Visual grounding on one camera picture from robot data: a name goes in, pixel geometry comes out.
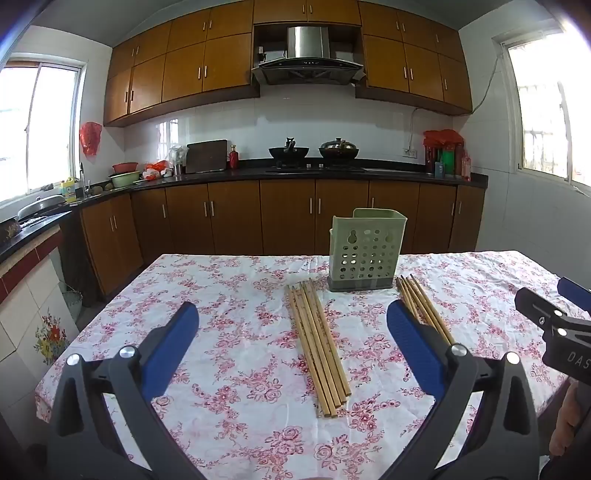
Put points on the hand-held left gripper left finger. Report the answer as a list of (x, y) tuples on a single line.
[(171, 341)]

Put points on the sliding window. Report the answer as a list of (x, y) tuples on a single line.
[(51, 124)]

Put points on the person's right hand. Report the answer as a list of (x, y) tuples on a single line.
[(564, 415)]

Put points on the red basin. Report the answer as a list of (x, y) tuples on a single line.
[(124, 167)]

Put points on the grey pan lid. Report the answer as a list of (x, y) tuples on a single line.
[(41, 205)]

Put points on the black kitchen countertop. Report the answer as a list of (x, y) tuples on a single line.
[(392, 173)]

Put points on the small wooden wall cabinet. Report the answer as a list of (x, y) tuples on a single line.
[(307, 11)]

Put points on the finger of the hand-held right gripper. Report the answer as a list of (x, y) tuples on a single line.
[(554, 337), (575, 290)]

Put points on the white plastic bag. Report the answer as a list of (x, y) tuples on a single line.
[(150, 174)]

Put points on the pink bottle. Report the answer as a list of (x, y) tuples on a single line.
[(466, 168)]

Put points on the pink floral tablecloth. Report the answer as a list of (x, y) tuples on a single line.
[(231, 323)]

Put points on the dark wooden cutting board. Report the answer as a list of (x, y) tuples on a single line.
[(206, 156)]

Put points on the small red plastic bag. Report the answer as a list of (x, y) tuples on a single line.
[(157, 166)]

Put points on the wooden chopstick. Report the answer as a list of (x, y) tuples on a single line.
[(415, 302), (406, 295), (433, 309), (425, 310)]

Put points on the dark red bottle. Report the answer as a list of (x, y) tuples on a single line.
[(430, 159)]

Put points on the black gas stove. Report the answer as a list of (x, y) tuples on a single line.
[(314, 168)]

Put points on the lidded cooking pot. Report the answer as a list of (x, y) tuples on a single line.
[(338, 150)]

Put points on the green bottle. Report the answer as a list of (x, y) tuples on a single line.
[(449, 161)]

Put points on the wall socket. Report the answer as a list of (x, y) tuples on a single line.
[(410, 153)]

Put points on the green basin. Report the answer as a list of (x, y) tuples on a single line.
[(124, 180)]

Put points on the yellow detergent bottle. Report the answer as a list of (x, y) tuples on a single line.
[(69, 191)]

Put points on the hanging red plastic bag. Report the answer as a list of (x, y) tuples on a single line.
[(90, 138)]

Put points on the green perforated utensil holder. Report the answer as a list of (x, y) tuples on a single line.
[(364, 258)]

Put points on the wooden base cabinets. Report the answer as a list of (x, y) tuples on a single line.
[(286, 217)]

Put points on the metal faucet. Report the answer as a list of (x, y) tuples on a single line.
[(83, 177)]

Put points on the barred window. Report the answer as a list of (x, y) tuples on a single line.
[(545, 115)]

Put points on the black wok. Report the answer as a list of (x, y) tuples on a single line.
[(288, 154)]

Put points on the wide wooden wall cabinet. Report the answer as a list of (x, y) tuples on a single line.
[(184, 69)]

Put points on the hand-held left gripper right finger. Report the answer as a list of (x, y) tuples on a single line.
[(411, 341)]

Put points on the steel sink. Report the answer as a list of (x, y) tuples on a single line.
[(90, 197)]

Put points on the pile of wooden chopsticks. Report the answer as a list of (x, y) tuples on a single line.
[(318, 350)]

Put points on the bag-covered utensil jar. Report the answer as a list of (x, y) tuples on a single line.
[(178, 159)]

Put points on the blue box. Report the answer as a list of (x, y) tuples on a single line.
[(439, 169)]

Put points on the steel range hood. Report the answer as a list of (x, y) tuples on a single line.
[(307, 62)]

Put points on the white floor basket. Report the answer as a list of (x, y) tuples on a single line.
[(74, 302)]

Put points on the large red plastic bag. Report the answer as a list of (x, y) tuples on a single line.
[(443, 137)]

